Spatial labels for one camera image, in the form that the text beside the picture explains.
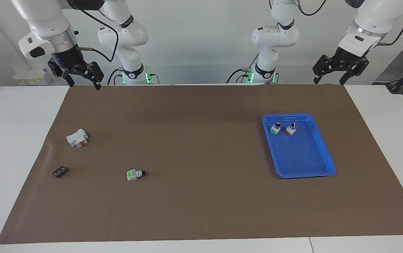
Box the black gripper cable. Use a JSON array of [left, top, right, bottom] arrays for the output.
[[295, 0, 403, 46], [69, 2, 119, 63]]

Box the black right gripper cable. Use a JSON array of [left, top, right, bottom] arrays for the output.
[[69, 2, 119, 63]]

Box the black right base cable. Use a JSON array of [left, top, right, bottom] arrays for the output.
[[107, 68, 123, 85]]

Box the brown table mat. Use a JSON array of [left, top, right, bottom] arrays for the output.
[[0, 84, 403, 245]]

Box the black left base cable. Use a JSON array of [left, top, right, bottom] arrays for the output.
[[227, 53, 260, 84]]

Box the white background box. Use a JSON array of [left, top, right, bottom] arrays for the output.
[[13, 69, 49, 85]]

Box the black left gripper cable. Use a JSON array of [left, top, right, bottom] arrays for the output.
[[295, 0, 403, 46]]

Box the blue plastic tray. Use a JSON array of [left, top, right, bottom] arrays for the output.
[[262, 113, 336, 179]]

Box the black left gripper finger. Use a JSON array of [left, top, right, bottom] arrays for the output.
[[339, 58, 369, 85], [313, 55, 339, 84]]

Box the white red circuit breaker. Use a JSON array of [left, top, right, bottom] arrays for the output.
[[66, 129, 89, 148]]

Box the black base cable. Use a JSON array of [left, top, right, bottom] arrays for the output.
[[107, 68, 123, 85], [227, 53, 260, 84]]

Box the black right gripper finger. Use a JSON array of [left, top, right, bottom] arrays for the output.
[[71, 61, 104, 91], [48, 59, 75, 87]]

